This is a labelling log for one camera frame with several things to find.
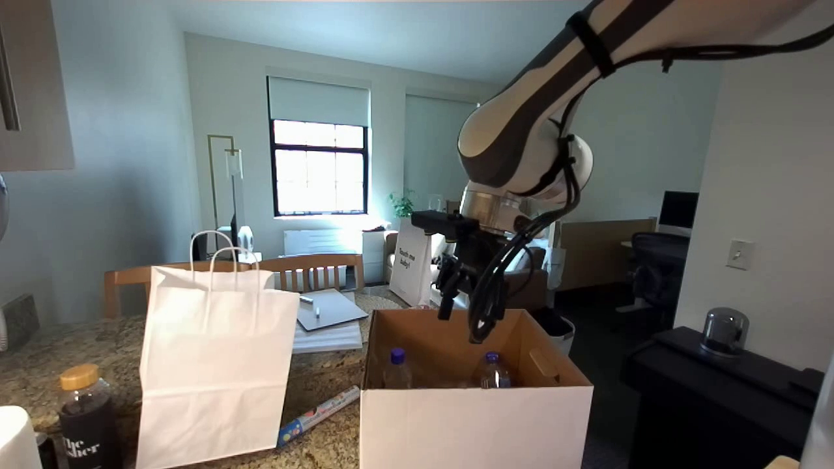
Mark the grey glass tumbler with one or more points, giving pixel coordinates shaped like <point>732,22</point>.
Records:
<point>725,332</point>

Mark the thin framed wall fixture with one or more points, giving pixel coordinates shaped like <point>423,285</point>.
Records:
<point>234,160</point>

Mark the green house plant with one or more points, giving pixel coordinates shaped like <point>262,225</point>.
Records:
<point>402,207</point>

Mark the white roller blind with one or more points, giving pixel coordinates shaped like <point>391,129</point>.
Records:
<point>315,100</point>

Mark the desk computer monitor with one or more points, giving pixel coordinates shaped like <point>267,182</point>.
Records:
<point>677,208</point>

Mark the dark bottle tan cap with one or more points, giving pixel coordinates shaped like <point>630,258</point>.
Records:
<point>87,431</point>

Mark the beige sofa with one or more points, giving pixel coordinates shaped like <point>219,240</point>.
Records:
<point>529,290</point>

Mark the white radiator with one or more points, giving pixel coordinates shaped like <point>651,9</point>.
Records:
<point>320,240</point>

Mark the black office chair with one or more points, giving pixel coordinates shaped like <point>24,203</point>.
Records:
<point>659,262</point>

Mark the tan wooden furniture panel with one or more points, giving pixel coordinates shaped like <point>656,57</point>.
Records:
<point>602,256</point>

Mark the black framed window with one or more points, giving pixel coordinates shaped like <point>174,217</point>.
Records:
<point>315,169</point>

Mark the clear bottle blue cap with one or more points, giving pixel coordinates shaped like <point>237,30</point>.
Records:
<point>492,370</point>
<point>397,367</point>

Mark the dark trash bin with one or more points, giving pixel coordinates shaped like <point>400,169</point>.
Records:
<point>560,328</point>

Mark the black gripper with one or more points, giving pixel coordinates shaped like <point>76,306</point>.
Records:
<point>464,262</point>

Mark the cardboard box white outside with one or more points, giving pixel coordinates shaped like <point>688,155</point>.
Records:
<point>484,431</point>

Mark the white wall switch plate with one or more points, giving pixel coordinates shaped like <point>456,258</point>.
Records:
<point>740,253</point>

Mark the black side table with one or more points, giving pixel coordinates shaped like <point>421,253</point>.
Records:
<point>712,408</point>

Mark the wooden wall cabinet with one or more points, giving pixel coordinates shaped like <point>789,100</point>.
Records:
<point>33,87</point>

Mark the blue white flat package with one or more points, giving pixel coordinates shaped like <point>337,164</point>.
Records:
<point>315,414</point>

